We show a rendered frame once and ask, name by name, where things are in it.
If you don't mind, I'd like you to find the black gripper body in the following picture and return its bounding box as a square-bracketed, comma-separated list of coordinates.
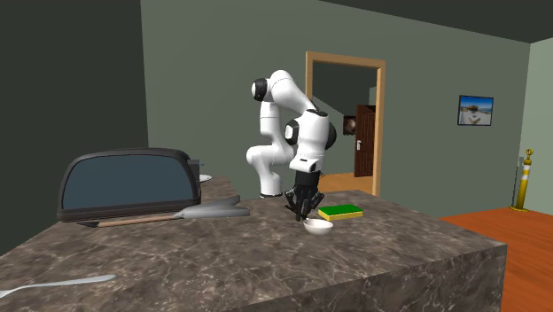
[293, 169, 322, 197]

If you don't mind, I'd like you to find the black toaster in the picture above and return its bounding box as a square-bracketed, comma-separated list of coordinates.
[56, 147, 204, 223]

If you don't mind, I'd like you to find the grey spatula with wooden handle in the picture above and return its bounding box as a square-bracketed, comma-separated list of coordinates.
[76, 195, 251, 229]

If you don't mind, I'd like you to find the framed beach wall picture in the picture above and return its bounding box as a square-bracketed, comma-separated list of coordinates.
[457, 95, 495, 127]

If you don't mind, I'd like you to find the silver spoon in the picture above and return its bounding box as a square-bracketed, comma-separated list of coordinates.
[0, 274, 118, 300]

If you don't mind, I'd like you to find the yellow and white post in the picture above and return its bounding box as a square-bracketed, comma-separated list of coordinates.
[509, 148, 535, 213]

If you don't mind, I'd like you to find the green and yellow sponge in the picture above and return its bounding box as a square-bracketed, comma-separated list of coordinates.
[317, 203, 364, 222]

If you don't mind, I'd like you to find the dark brown wooden door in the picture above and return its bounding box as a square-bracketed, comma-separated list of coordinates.
[354, 104, 377, 178]

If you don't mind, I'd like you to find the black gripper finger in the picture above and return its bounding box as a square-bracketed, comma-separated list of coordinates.
[301, 191, 325, 219]
[284, 186, 303, 222]

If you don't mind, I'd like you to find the small white bowl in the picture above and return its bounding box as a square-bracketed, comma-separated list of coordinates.
[303, 218, 334, 236]

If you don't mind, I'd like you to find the wooden door frame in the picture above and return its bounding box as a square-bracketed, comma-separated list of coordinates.
[305, 51, 387, 198]

